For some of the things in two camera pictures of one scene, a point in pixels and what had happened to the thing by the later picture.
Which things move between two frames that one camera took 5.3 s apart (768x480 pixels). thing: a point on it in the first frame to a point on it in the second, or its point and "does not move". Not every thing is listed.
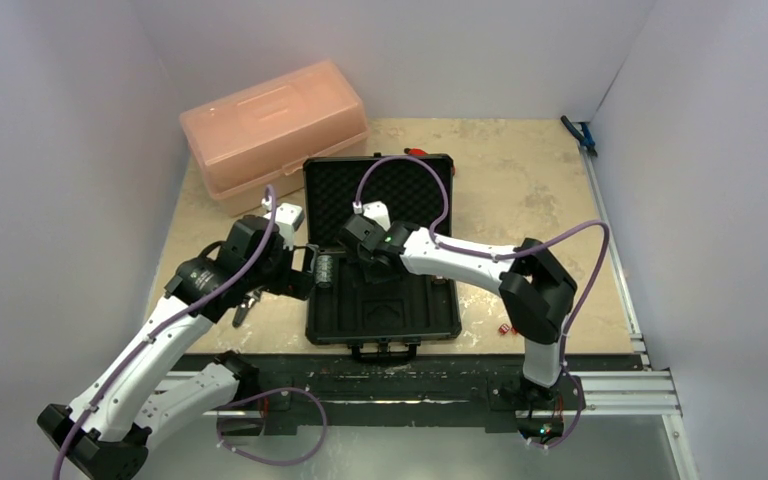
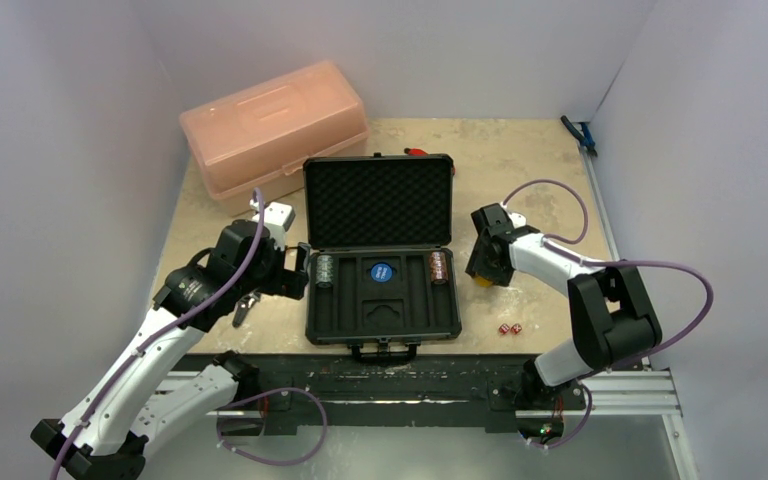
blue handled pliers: [586, 139] does not move
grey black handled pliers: [242, 309] does not move
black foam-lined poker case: [384, 320] does not move
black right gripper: [352, 237] to [485, 258]
